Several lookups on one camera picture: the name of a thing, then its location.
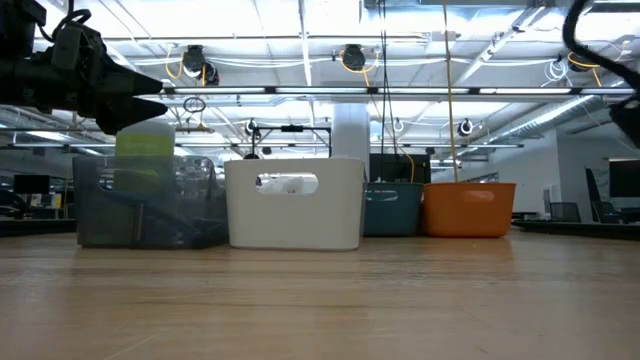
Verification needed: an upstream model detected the large black monitor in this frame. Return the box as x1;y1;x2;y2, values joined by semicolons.
369;152;432;184

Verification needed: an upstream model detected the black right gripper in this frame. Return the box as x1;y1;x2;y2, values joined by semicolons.
609;94;640;149

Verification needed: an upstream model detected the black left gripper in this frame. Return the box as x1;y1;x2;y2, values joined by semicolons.
49;44;169;136

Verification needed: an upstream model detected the green wipes canister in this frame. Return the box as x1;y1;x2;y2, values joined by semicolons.
113;118;177;191

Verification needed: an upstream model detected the black hanging cable loop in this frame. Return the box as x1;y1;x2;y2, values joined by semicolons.
182;95;207;114

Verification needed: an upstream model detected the yellow hanging cable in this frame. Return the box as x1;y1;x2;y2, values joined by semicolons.
441;0;460;184

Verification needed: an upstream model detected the black metal gantry frame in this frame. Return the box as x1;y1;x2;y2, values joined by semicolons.
251;124;334;159

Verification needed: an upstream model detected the grey translucent plastic bin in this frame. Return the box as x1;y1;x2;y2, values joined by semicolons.
72;154;230;250

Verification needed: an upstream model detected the black office chair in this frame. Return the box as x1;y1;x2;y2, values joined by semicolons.
548;201;582;224
584;167;624;225

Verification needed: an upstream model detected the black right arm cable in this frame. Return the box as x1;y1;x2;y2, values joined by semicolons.
561;0;640;92

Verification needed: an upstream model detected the white plastic bin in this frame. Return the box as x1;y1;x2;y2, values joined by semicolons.
223;157;366;251

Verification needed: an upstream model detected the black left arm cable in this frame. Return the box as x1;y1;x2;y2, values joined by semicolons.
37;0;95;44

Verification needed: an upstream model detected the white pillar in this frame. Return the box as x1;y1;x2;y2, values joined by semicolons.
332;102;372;159

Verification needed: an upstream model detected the bag of cotton balls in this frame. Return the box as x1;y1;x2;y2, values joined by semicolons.
257;173;307;195

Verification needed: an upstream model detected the orange plastic bin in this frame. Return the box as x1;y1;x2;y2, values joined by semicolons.
419;181;517;238

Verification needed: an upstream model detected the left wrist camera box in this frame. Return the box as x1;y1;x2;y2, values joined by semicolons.
49;22;101;71

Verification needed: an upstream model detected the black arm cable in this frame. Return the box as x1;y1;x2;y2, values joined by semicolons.
561;0;640;92
37;0;95;44

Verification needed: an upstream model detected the silver ventilation duct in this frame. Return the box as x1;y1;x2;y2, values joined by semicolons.
487;74;640;147

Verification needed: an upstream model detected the black desk monitor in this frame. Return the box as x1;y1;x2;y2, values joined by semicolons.
608;158;640;197
13;173;52;196

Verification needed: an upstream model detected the teal plastic bin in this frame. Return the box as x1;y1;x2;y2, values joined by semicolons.
362;180;425;237

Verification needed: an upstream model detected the long horizontal light bar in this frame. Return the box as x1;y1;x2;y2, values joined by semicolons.
0;85;640;97

